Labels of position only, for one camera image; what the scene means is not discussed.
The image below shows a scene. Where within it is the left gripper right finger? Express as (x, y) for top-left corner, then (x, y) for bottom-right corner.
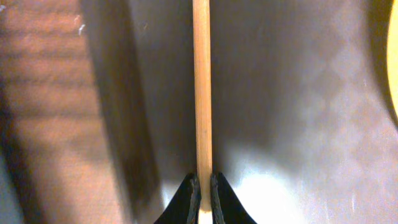
(210, 172), (256, 224)

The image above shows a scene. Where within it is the wooden chopstick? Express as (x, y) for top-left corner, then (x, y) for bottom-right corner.
(192, 0), (212, 214)

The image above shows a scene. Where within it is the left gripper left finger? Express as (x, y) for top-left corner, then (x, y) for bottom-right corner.
(154, 173), (201, 224)

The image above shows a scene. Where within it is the dark brown serving tray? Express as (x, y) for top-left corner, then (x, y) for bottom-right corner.
(80, 1), (397, 223)

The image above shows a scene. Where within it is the yellow round plate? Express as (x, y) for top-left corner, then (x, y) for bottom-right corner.
(386, 0), (398, 115)

